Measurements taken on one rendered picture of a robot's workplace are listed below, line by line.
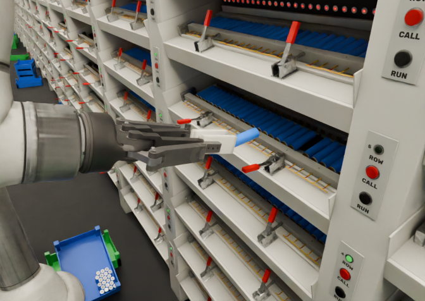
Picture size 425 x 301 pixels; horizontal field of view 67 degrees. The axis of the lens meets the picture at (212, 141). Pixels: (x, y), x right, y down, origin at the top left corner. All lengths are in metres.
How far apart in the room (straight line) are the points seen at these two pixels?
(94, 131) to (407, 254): 0.44
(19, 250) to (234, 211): 0.56
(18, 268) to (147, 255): 0.85
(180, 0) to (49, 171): 0.68
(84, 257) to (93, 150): 1.32
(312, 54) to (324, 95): 0.11
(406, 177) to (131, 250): 1.50
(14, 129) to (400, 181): 0.44
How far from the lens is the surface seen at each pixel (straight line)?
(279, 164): 0.65
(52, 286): 1.04
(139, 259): 1.73
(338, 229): 0.56
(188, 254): 1.27
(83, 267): 1.66
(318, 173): 0.61
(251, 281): 0.94
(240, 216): 0.83
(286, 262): 0.74
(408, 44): 0.42
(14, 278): 1.02
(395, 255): 0.53
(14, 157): 0.36
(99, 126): 0.39
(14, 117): 0.37
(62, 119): 0.38
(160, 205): 1.49
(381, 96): 0.44
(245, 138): 0.53
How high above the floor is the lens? 1.24
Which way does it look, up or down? 27 degrees down
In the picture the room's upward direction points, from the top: straight up
